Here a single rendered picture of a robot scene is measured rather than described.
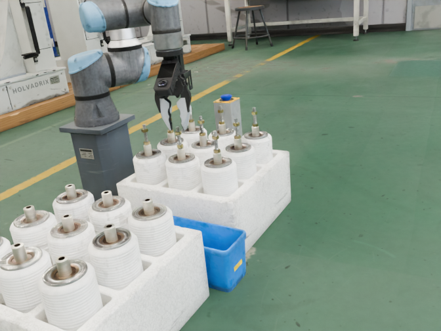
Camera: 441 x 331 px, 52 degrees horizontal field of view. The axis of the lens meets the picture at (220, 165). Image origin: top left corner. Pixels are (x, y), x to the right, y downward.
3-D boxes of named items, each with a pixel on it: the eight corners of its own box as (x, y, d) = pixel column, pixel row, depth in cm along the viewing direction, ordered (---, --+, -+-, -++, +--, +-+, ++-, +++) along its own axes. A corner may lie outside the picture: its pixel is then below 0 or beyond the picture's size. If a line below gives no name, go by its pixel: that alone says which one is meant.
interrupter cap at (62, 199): (49, 202, 107) (48, 199, 107) (73, 189, 113) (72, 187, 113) (71, 207, 103) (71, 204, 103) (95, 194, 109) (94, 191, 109)
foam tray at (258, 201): (126, 236, 138) (115, 183, 132) (193, 186, 169) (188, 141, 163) (237, 263, 119) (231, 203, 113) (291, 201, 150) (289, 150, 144)
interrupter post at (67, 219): (61, 232, 93) (57, 217, 91) (69, 226, 95) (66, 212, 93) (69, 234, 91) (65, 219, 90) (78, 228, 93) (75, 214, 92)
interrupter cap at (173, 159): (195, 163, 122) (195, 160, 122) (167, 165, 122) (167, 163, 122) (195, 153, 129) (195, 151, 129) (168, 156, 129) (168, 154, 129)
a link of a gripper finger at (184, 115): (199, 123, 126) (191, 90, 123) (193, 129, 120) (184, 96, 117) (189, 125, 127) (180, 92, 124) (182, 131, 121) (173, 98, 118)
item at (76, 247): (55, 307, 98) (35, 236, 91) (87, 282, 106) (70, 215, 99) (86, 320, 93) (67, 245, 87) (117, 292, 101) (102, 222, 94)
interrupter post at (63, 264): (55, 276, 77) (51, 261, 76) (66, 269, 79) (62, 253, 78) (65, 280, 76) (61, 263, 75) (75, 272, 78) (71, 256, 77)
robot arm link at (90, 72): (70, 92, 153) (61, 52, 148) (108, 86, 159) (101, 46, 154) (77, 98, 143) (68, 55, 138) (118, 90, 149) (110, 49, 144)
